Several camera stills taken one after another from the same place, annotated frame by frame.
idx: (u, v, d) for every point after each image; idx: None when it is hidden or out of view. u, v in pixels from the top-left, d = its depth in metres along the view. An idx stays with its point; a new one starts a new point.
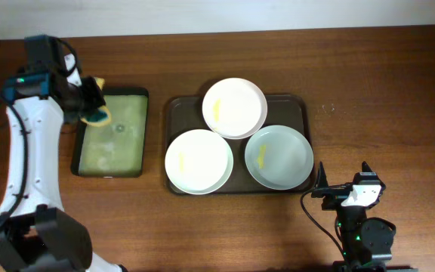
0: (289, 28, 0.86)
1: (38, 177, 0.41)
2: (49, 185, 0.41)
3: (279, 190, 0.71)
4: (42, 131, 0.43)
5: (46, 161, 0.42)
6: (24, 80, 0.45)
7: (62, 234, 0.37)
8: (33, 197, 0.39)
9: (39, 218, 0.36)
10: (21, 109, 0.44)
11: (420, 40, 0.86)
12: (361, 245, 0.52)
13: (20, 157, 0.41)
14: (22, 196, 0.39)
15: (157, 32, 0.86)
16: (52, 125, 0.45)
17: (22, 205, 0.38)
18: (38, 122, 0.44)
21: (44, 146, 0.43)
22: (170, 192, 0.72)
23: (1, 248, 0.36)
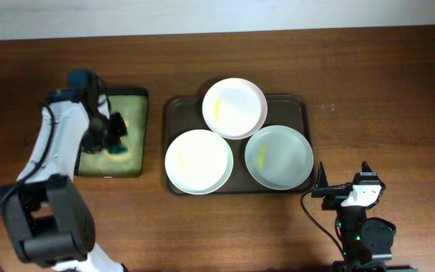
0: (288, 29, 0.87)
1: (57, 153, 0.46)
2: (64, 162, 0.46)
3: (279, 190, 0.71)
4: (69, 122, 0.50)
5: (68, 149, 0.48)
6: (60, 96, 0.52)
7: (69, 201, 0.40)
8: (50, 165, 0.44)
9: (53, 180, 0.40)
10: (55, 108, 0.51)
11: (420, 40, 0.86)
12: (362, 246, 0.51)
13: (47, 140, 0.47)
14: (41, 164, 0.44)
15: (158, 33, 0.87)
16: (78, 120, 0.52)
17: (39, 172, 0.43)
18: (66, 116, 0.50)
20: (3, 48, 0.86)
21: (67, 134, 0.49)
22: (169, 192, 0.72)
23: (12, 208, 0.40)
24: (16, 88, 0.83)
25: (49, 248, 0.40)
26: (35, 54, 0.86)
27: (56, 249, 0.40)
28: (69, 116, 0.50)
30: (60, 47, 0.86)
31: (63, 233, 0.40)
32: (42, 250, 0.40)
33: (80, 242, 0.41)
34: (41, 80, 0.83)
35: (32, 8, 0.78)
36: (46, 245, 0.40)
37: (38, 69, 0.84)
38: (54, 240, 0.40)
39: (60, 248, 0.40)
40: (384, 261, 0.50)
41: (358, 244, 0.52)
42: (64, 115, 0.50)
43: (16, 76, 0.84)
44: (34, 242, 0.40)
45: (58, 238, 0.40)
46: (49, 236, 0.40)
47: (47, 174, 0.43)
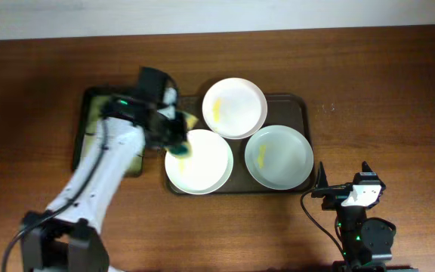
0: (289, 28, 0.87)
1: (94, 193, 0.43)
2: (99, 205, 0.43)
3: (279, 190, 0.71)
4: (119, 152, 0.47)
5: (105, 188, 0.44)
6: (125, 104, 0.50)
7: (86, 258, 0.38)
8: (81, 208, 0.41)
9: (78, 231, 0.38)
10: (111, 128, 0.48)
11: (421, 40, 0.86)
12: (362, 245, 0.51)
13: (92, 171, 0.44)
14: (73, 203, 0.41)
15: (158, 33, 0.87)
16: (129, 149, 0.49)
17: (69, 211, 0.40)
18: (120, 146, 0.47)
20: (3, 48, 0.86)
21: (110, 167, 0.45)
22: (169, 192, 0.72)
23: (32, 240, 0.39)
24: (16, 89, 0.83)
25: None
26: (35, 54, 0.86)
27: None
28: (122, 146, 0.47)
30: (60, 47, 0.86)
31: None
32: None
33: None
34: (41, 80, 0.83)
35: (32, 8, 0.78)
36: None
37: (38, 69, 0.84)
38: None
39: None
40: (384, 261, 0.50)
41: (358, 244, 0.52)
42: (117, 143, 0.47)
43: (17, 76, 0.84)
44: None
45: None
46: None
47: (76, 216, 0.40)
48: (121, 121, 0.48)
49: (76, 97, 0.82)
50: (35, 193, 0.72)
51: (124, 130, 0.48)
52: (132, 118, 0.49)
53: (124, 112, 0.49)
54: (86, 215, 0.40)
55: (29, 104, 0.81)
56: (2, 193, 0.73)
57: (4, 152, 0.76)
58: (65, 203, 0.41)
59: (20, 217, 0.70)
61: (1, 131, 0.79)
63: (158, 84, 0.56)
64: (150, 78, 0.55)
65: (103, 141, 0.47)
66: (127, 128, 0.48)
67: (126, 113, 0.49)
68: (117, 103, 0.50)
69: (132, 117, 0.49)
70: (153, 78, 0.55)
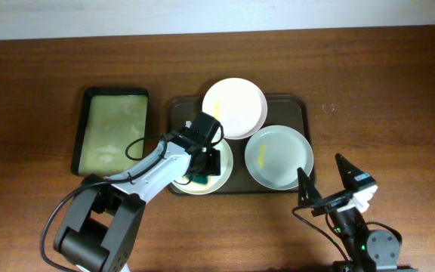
0: (288, 29, 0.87)
1: (148, 181, 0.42)
2: (147, 195, 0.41)
3: (280, 190, 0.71)
4: (173, 164, 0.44)
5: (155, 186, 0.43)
6: (183, 137, 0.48)
7: (127, 231, 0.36)
8: (137, 188, 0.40)
9: (128, 200, 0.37)
10: (171, 146, 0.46)
11: (420, 40, 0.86)
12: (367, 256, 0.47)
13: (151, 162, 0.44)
14: (130, 180, 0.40)
15: (156, 33, 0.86)
16: (178, 168, 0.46)
17: (124, 183, 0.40)
18: (175, 159, 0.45)
20: (0, 47, 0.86)
21: (164, 172, 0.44)
22: (170, 192, 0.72)
23: (84, 197, 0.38)
24: (15, 89, 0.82)
25: (78, 255, 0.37)
26: (34, 54, 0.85)
27: (84, 261, 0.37)
28: (177, 160, 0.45)
30: (58, 47, 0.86)
31: (100, 254, 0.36)
32: (75, 254, 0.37)
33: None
34: (39, 80, 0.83)
35: (30, 7, 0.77)
36: (79, 253, 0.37)
37: (37, 69, 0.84)
38: (88, 255, 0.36)
39: (86, 264, 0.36)
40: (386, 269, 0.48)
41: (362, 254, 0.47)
42: (172, 156, 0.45)
43: (16, 76, 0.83)
44: (75, 242, 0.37)
45: (93, 256, 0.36)
46: (88, 246, 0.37)
47: (130, 190, 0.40)
48: (173, 149, 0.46)
49: (75, 97, 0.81)
50: (34, 194, 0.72)
51: (179, 153, 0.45)
52: (186, 150, 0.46)
53: (177, 144, 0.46)
54: (138, 193, 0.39)
55: (29, 105, 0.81)
56: (1, 193, 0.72)
57: (3, 152, 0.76)
58: (123, 178, 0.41)
59: (20, 218, 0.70)
61: None
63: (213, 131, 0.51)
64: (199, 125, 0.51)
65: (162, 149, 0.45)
66: (170, 157, 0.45)
67: (179, 145, 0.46)
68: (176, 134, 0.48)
69: (186, 150, 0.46)
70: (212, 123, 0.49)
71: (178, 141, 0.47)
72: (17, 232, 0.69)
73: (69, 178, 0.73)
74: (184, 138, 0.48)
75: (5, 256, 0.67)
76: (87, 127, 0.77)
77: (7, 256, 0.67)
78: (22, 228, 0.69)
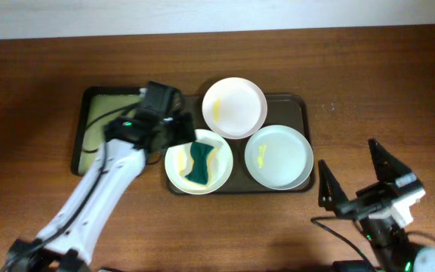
0: (288, 28, 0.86)
1: (87, 219, 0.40)
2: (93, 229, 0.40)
3: (279, 190, 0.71)
4: (115, 176, 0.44)
5: (100, 214, 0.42)
6: (129, 125, 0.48)
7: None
8: (72, 236, 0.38)
9: (65, 266, 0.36)
10: (112, 146, 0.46)
11: (421, 40, 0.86)
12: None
13: (89, 190, 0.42)
14: (63, 230, 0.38)
15: (157, 32, 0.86)
16: (124, 171, 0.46)
17: (60, 240, 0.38)
18: (119, 167, 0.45)
20: (0, 47, 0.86)
21: (104, 193, 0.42)
22: (169, 192, 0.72)
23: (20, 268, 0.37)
24: (15, 89, 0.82)
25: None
26: (34, 54, 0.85)
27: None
28: (121, 168, 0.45)
30: (58, 47, 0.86)
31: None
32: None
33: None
34: (39, 80, 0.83)
35: (29, 8, 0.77)
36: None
37: (38, 69, 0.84)
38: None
39: None
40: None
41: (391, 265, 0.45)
42: (116, 164, 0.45)
43: (16, 76, 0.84)
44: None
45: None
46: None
47: (66, 245, 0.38)
48: (118, 141, 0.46)
49: (75, 97, 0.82)
50: (34, 193, 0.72)
51: (124, 158, 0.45)
52: (133, 146, 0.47)
53: (127, 134, 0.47)
54: (75, 246, 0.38)
55: (29, 104, 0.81)
56: (1, 193, 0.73)
57: (3, 152, 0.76)
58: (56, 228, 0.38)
59: (19, 218, 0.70)
61: None
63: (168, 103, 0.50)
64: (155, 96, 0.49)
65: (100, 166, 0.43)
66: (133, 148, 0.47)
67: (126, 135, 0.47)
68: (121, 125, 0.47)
69: (134, 147, 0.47)
70: (161, 94, 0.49)
71: (119, 130, 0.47)
72: (18, 231, 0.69)
73: (69, 178, 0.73)
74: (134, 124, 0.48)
75: (5, 255, 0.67)
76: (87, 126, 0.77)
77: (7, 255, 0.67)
78: (22, 227, 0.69)
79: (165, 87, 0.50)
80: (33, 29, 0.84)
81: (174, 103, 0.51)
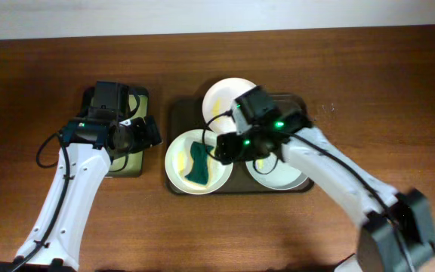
0: (289, 28, 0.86)
1: (64, 227, 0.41)
2: (74, 235, 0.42)
3: (279, 190, 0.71)
4: (82, 183, 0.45)
5: (78, 217, 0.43)
6: (84, 126, 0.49)
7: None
8: (52, 247, 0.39)
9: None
10: (72, 156, 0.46)
11: (421, 40, 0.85)
12: (285, 118, 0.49)
13: (60, 198, 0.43)
14: (43, 243, 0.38)
15: (157, 32, 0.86)
16: (95, 172, 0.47)
17: (39, 254, 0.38)
18: (84, 169, 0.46)
20: None
21: (78, 198, 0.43)
22: (169, 192, 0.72)
23: None
24: (15, 90, 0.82)
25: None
26: (33, 54, 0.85)
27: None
28: (84, 172, 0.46)
30: (58, 47, 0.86)
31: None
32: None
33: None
34: (39, 80, 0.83)
35: (29, 8, 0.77)
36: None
37: (37, 69, 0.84)
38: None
39: None
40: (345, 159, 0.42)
41: (260, 118, 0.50)
42: (79, 171, 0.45)
43: (16, 77, 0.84)
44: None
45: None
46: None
47: (49, 255, 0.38)
48: (84, 143, 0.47)
49: (75, 98, 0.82)
50: (34, 194, 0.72)
51: (84, 162, 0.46)
52: (94, 145, 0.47)
53: (87, 135, 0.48)
54: (59, 254, 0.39)
55: (29, 105, 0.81)
56: (1, 193, 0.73)
57: (4, 153, 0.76)
58: (34, 244, 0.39)
59: (20, 218, 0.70)
61: None
63: (118, 100, 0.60)
64: (107, 92, 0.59)
65: (66, 171, 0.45)
66: (95, 147, 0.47)
67: (90, 136, 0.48)
68: (76, 126, 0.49)
69: (95, 146, 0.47)
70: (115, 94, 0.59)
71: (83, 131, 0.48)
72: (19, 232, 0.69)
73: None
74: (87, 123, 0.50)
75: (7, 255, 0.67)
76: None
77: (9, 255, 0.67)
78: (23, 228, 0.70)
79: (115, 86, 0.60)
80: (32, 30, 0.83)
81: (115, 100, 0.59)
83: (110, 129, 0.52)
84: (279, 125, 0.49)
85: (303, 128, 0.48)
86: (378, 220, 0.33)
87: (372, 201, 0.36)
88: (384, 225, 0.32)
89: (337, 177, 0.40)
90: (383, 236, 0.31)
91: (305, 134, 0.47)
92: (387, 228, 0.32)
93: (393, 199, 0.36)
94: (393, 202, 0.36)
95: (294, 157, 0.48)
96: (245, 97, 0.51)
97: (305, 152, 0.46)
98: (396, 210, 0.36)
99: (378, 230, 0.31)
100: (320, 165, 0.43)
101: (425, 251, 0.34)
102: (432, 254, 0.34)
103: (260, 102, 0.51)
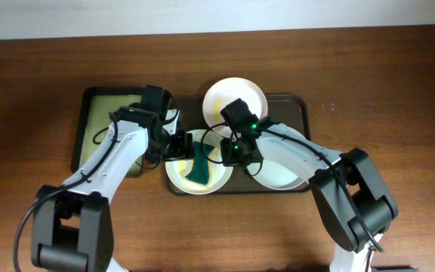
0: (289, 28, 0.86)
1: (106, 171, 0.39)
2: (112, 184, 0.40)
3: (280, 190, 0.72)
4: (128, 146, 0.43)
5: (118, 172, 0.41)
6: (134, 112, 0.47)
7: (99, 229, 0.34)
8: (94, 185, 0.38)
9: (89, 201, 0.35)
10: (122, 125, 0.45)
11: (421, 39, 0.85)
12: (261, 121, 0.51)
13: (106, 151, 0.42)
14: (86, 178, 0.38)
15: (156, 32, 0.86)
16: (137, 146, 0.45)
17: (82, 185, 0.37)
18: (130, 139, 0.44)
20: None
21: (121, 156, 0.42)
22: (169, 192, 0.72)
23: (44, 213, 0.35)
24: (14, 90, 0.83)
25: (63, 264, 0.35)
26: (33, 54, 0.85)
27: (68, 266, 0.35)
28: (132, 139, 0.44)
30: (58, 47, 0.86)
31: (80, 257, 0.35)
32: (57, 264, 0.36)
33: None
34: (38, 80, 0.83)
35: (30, 7, 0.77)
36: (60, 261, 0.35)
37: (37, 69, 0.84)
38: (71, 261, 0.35)
39: (70, 268, 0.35)
40: (306, 139, 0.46)
41: (241, 125, 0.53)
42: (126, 137, 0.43)
43: (16, 77, 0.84)
44: (50, 253, 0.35)
45: (75, 262, 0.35)
46: (66, 252, 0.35)
47: (89, 190, 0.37)
48: (131, 123, 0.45)
49: (75, 97, 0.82)
50: (34, 194, 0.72)
51: (133, 131, 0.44)
52: (140, 125, 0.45)
53: (132, 118, 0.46)
54: (99, 190, 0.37)
55: (29, 104, 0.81)
56: (1, 193, 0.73)
57: (3, 153, 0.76)
58: (78, 177, 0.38)
59: (20, 218, 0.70)
61: None
63: (161, 103, 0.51)
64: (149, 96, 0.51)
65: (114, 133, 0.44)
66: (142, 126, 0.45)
67: (134, 119, 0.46)
68: (126, 109, 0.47)
69: (140, 125, 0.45)
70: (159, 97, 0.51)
71: (130, 115, 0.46)
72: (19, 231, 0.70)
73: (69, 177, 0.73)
74: (136, 109, 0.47)
75: (7, 255, 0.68)
76: (87, 126, 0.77)
77: (9, 254, 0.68)
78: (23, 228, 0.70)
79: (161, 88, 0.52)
80: (32, 29, 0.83)
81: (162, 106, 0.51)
83: (154, 122, 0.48)
84: (254, 126, 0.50)
85: (275, 124, 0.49)
86: (323, 177, 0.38)
87: (319, 163, 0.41)
88: (328, 181, 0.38)
89: (297, 155, 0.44)
90: (327, 189, 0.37)
91: (274, 127, 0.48)
92: (331, 183, 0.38)
93: (338, 159, 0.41)
94: (340, 160, 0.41)
95: (266, 149, 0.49)
96: (228, 108, 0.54)
97: (272, 140, 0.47)
98: (346, 170, 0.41)
99: (321, 183, 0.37)
100: (285, 149, 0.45)
101: (374, 203, 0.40)
102: (384, 205, 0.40)
103: (238, 110, 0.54)
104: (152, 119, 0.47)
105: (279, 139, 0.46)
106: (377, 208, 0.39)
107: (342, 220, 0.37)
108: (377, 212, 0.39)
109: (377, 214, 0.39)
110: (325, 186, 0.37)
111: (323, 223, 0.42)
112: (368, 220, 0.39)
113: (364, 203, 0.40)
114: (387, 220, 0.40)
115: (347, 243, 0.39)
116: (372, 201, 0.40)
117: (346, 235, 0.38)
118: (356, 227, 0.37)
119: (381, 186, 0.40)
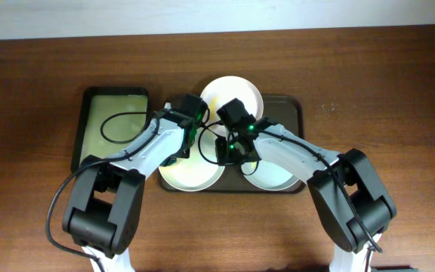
0: (289, 28, 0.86)
1: (145, 156, 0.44)
2: (148, 168, 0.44)
3: (273, 190, 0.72)
4: (168, 139, 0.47)
5: (153, 159, 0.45)
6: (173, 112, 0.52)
7: (132, 203, 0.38)
8: (135, 163, 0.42)
9: (128, 176, 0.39)
10: (164, 121, 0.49)
11: (422, 40, 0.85)
12: (258, 122, 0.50)
13: (146, 140, 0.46)
14: (128, 156, 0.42)
15: (156, 32, 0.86)
16: (171, 143, 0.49)
17: (123, 161, 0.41)
18: (168, 134, 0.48)
20: None
21: (158, 147, 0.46)
22: (161, 189, 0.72)
23: (85, 179, 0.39)
24: (15, 89, 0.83)
25: (90, 233, 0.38)
26: (33, 54, 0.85)
27: (94, 237, 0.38)
28: (171, 134, 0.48)
30: (58, 47, 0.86)
31: (108, 228, 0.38)
32: (84, 232, 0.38)
33: (117, 245, 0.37)
34: (39, 80, 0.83)
35: (31, 8, 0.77)
36: (87, 230, 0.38)
37: (37, 69, 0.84)
38: (99, 231, 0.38)
39: (96, 239, 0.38)
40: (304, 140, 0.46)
41: (239, 124, 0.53)
42: (166, 131, 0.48)
43: (17, 76, 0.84)
44: (81, 221, 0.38)
45: (102, 233, 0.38)
46: (95, 224, 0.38)
47: (129, 166, 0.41)
48: (168, 122, 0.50)
49: (75, 97, 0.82)
50: (35, 194, 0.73)
51: (172, 128, 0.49)
52: (180, 124, 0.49)
53: (169, 118, 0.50)
54: (137, 168, 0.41)
55: (29, 104, 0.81)
56: (1, 193, 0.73)
57: (4, 152, 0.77)
58: (121, 155, 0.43)
59: (20, 217, 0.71)
61: None
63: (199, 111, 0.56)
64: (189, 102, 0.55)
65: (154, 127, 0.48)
66: (180, 124, 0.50)
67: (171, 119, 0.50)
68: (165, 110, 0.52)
69: (179, 125, 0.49)
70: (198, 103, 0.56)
71: (170, 115, 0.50)
72: (20, 230, 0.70)
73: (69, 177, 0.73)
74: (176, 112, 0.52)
75: (6, 255, 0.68)
76: (87, 126, 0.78)
77: (10, 253, 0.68)
78: (23, 227, 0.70)
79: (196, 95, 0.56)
80: (32, 29, 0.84)
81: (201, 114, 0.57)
83: (190, 125, 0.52)
84: (251, 128, 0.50)
85: (273, 125, 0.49)
86: (322, 177, 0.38)
87: (316, 164, 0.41)
88: (328, 182, 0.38)
89: (294, 156, 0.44)
90: (326, 190, 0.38)
91: (274, 128, 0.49)
92: (331, 184, 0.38)
93: (337, 159, 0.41)
94: (338, 161, 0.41)
95: (264, 150, 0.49)
96: (225, 107, 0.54)
97: (269, 141, 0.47)
98: (344, 170, 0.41)
99: (320, 184, 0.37)
100: (282, 150, 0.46)
101: (373, 205, 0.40)
102: (382, 205, 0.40)
103: (235, 109, 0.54)
104: (189, 122, 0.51)
105: (277, 141, 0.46)
106: (377, 210, 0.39)
107: (341, 221, 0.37)
108: (375, 213, 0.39)
109: (377, 215, 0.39)
110: (324, 187, 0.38)
111: (322, 224, 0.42)
112: (368, 221, 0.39)
113: (362, 204, 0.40)
114: (387, 220, 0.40)
115: (346, 244, 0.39)
116: (371, 202, 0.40)
117: (346, 236, 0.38)
118: (355, 227, 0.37)
119: (379, 188, 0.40)
